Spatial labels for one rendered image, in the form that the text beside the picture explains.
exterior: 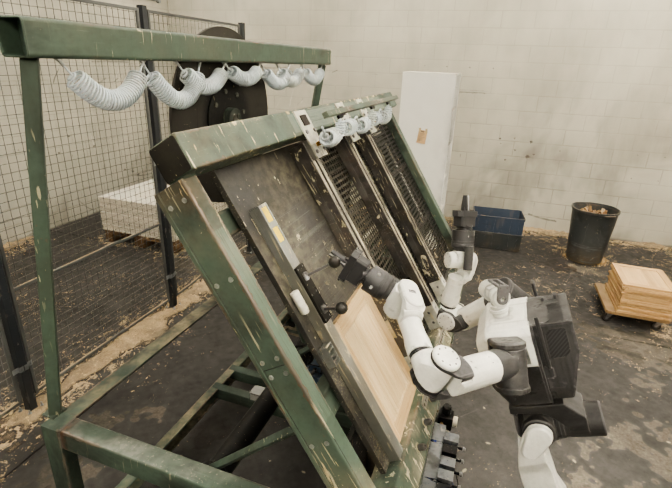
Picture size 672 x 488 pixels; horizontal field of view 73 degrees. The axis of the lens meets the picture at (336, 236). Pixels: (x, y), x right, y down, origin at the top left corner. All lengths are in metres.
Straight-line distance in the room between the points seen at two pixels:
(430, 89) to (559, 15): 2.08
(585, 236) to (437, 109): 2.25
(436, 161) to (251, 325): 4.38
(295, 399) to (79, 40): 1.17
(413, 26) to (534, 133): 2.16
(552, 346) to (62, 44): 1.67
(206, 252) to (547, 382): 1.13
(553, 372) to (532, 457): 0.36
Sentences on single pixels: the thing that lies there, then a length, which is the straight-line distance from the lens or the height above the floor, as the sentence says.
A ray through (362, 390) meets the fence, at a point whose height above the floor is 1.13.
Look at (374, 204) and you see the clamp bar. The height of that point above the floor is 1.50.
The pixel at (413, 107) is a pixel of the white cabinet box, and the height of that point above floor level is 1.68.
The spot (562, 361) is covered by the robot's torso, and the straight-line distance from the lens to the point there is 1.62.
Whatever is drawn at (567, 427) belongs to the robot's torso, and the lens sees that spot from 1.83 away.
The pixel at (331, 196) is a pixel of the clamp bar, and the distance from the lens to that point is 1.74.
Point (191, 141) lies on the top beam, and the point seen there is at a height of 1.92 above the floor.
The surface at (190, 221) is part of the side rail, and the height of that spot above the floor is 1.73.
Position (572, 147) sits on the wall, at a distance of 6.81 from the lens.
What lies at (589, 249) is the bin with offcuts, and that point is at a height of 0.20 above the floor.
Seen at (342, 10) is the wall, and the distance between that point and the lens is 7.07.
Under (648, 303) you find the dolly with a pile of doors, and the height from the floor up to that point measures 0.27.
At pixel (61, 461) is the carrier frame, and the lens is 2.24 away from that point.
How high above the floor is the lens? 2.12
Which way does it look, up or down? 21 degrees down
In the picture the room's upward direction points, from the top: 2 degrees clockwise
